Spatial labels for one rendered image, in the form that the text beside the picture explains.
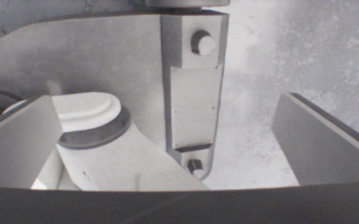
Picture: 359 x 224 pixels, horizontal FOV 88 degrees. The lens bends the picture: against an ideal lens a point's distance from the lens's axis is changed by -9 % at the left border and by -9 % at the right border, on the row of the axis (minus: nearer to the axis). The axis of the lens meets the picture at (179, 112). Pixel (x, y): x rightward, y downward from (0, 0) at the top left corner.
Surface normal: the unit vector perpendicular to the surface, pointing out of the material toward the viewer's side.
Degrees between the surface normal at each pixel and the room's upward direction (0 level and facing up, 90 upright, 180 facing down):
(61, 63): 0
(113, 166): 90
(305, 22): 0
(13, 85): 0
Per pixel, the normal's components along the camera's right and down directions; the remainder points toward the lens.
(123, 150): 0.00, -0.85
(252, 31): 0.21, 0.51
